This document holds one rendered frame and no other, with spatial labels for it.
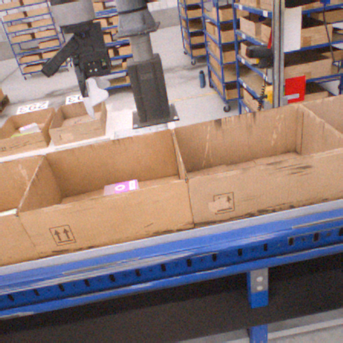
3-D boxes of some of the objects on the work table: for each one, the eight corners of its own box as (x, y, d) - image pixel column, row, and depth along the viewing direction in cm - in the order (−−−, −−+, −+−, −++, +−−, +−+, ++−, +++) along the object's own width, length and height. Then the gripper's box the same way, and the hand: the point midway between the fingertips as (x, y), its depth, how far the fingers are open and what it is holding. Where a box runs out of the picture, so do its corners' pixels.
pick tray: (59, 121, 208) (53, 106, 203) (48, 148, 176) (41, 131, 170) (15, 130, 208) (9, 115, 202) (-3, 158, 175) (-12, 142, 170)
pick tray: (107, 111, 209) (103, 96, 203) (106, 135, 176) (100, 119, 171) (63, 120, 208) (58, 106, 203) (53, 146, 176) (47, 129, 170)
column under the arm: (132, 112, 199) (119, 57, 182) (174, 104, 199) (164, 48, 182) (132, 129, 177) (117, 69, 160) (179, 120, 177) (170, 58, 160)
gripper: (96, 24, 66) (120, 117, 77) (102, 16, 80) (121, 96, 91) (55, 32, 66) (84, 125, 77) (67, 23, 80) (90, 102, 91)
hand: (93, 109), depth 84 cm, fingers open, 10 cm apart
